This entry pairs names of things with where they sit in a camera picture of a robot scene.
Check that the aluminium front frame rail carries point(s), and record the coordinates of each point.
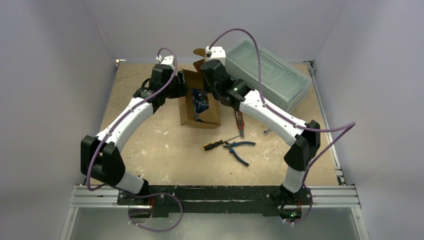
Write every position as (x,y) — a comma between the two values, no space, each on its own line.
(334,214)

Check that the red utility knife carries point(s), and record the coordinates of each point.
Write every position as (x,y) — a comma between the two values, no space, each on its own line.
(240,122)

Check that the silver wrench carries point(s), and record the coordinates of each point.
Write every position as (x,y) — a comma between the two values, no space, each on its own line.
(266,132)

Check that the yellow black screwdriver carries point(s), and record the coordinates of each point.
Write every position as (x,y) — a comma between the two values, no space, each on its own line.
(212,145)

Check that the blue packaged item in box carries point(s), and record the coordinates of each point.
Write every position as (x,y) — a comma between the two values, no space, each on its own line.
(200,103)

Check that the blue handled pliers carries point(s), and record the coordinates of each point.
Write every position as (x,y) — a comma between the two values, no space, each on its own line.
(238,149)

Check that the translucent green plastic toolbox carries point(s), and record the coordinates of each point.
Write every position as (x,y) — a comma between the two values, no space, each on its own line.
(282,84)

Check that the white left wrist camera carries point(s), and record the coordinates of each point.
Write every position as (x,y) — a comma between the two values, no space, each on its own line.
(166,60)

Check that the brown cardboard express box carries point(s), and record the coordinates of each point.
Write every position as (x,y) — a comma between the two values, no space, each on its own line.
(195,79)

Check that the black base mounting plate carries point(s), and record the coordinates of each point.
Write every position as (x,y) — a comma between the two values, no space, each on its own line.
(265,200)

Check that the aluminium frame rail right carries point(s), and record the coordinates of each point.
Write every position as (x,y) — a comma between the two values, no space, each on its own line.
(338,169)

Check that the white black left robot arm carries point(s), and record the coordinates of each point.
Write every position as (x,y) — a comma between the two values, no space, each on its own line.
(100,155)

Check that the aluminium frame rail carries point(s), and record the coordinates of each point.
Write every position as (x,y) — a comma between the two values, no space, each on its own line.
(338,169)
(334,214)

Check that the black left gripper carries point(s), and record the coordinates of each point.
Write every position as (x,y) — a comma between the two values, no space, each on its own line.
(182,89)

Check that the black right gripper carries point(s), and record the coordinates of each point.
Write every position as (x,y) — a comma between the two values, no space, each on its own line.
(209,82)

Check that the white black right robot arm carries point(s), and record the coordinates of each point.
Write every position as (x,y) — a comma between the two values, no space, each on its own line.
(302,137)

